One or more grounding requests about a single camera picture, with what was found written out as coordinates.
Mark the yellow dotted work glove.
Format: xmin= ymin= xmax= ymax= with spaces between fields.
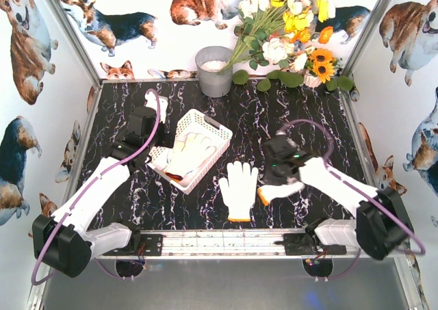
xmin=257 ymin=181 xmax=305 ymax=206

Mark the white glove orange cuff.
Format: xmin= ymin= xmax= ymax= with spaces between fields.
xmin=218 ymin=161 xmax=259 ymax=222

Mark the cream glove red cuff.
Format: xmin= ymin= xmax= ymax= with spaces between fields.
xmin=164 ymin=133 xmax=216 ymax=181

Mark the white perforated storage basket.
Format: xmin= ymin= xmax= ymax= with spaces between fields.
xmin=148 ymin=109 xmax=233 ymax=194

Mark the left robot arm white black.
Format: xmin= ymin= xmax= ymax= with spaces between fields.
xmin=31 ymin=89 xmax=174 ymax=285

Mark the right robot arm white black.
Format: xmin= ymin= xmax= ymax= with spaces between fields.
xmin=257 ymin=134 xmax=413 ymax=260

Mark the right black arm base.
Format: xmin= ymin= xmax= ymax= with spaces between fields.
xmin=278 ymin=233 xmax=347 ymax=255

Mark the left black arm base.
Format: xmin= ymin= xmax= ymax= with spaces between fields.
xmin=103 ymin=233 xmax=164 ymax=257

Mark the grey metal bucket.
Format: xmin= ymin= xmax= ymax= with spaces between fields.
xmin=195 ymin=46 xmax=233 ymax=98

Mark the small sunflower pot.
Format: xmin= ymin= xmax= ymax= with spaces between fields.
xmin=303 ymin=48 xmax=343 ymax=88

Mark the artificial flower bouquet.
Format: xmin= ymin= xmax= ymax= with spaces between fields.
xmin=223 ymin=0 xmax=336 ymax=71

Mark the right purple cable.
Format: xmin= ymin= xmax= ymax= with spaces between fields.
xmin=276 ymin=119 xmax=427 ymax=280

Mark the purple cable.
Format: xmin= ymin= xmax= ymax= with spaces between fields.
xmin=31 ymin=88 xmax=162 ymax=285
xmin=276 ymin=119 xmax=427 ymax=280

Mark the aluminium front rail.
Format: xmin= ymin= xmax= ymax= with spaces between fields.
xmin=83 ymin=229 xmax=359 ymax=259

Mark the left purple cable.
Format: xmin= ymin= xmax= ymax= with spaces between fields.
xmin=31 ymin=88 xmax=162 ymax=285

